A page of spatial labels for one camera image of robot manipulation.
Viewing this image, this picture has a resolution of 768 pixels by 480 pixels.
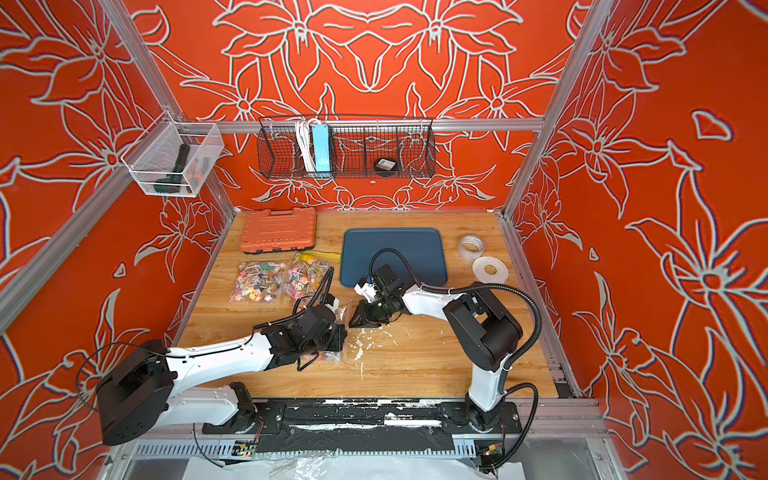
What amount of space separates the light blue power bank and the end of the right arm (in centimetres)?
39

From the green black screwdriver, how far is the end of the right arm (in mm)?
606

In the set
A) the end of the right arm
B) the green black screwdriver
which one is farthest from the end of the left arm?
the green black screwdriver

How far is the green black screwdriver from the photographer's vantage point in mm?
793

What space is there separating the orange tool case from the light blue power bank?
0.27 metres

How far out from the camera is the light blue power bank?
2.96ft
